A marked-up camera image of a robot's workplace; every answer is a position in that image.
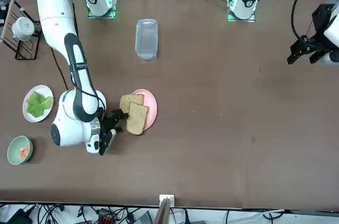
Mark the pink plate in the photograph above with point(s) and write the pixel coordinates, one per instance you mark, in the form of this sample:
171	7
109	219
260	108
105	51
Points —
151	102

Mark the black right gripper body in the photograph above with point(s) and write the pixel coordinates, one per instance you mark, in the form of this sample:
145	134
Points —
107	125

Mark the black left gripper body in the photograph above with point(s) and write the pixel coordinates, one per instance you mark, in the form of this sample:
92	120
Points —
321	18

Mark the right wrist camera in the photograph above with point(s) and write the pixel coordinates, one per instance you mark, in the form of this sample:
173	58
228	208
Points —
104	145

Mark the brown bread slice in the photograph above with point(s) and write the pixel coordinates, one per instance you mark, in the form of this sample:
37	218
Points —
136	120
132	99

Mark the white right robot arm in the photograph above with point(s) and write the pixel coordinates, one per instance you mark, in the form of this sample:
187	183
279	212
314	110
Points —
55	22

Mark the aluminium camera post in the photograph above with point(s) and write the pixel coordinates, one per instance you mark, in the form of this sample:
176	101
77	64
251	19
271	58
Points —
165	210

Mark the pale plate under lettuce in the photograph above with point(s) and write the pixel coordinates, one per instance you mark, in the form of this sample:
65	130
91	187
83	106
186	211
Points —
29	118

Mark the white cup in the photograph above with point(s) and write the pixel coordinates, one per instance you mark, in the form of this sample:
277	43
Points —
23	28

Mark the green bowl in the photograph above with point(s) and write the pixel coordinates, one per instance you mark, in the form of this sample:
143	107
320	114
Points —
16	147

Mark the clear plastic container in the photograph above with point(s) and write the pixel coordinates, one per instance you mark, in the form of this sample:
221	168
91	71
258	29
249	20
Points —
147	38

